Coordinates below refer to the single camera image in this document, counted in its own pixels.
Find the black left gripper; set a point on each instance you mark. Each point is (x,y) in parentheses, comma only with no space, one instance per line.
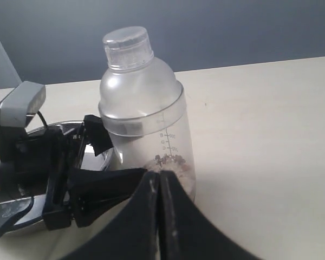
(75,194)

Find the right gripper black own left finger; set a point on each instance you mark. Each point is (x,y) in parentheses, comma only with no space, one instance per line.
(132,234)

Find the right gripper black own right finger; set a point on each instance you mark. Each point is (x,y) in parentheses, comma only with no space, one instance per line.
(185,233)

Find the clear plastic shaker bottle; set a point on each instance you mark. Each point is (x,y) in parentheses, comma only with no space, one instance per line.
(143,107)

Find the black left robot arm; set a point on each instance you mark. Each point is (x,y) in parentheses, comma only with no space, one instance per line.
(59,175)

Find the round stainless steel plate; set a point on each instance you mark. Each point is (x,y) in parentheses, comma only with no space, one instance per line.
(27,178)

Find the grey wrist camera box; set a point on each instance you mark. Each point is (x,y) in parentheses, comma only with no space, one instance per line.
(19,107)

